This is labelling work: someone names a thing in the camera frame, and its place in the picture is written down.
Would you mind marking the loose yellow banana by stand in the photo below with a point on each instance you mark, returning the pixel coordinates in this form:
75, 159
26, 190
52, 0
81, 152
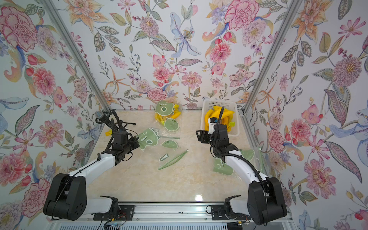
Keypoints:
109, 133

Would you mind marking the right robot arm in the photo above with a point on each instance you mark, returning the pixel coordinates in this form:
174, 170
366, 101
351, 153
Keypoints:
265, 201

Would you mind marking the left corner aluminium post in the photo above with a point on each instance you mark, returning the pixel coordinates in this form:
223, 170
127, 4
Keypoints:
66, 36

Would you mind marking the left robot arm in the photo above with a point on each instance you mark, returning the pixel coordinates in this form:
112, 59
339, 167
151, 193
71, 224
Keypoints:
67, 197

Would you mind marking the black microphone tripod stand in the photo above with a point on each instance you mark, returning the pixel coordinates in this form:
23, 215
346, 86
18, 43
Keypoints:
112, 120

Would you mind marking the zip-top bag bananas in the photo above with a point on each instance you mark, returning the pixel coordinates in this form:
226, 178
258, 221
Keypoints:
233, 165
167, 120
168, 151

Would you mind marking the right corner aluminium post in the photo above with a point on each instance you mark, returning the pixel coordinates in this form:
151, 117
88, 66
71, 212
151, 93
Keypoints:
270, 57

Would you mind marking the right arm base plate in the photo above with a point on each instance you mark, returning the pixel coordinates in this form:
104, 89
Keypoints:
225, 211

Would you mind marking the corner aluminium post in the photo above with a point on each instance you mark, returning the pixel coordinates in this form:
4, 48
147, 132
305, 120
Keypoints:
270, 57
66, 36

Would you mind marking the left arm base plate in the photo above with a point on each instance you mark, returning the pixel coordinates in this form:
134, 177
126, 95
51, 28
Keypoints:
116, 211

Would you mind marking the aluminium front rail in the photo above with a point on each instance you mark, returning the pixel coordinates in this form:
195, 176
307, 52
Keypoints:
170, 216

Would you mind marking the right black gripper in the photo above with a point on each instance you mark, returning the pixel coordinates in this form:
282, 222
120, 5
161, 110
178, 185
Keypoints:
203, 137

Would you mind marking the white plastic basket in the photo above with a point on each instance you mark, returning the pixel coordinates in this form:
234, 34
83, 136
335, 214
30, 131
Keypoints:
234, 129

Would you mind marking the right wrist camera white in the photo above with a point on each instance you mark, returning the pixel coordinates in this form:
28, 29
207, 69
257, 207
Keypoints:
211, 123

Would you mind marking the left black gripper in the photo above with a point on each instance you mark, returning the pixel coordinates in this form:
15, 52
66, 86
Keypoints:
135, 141

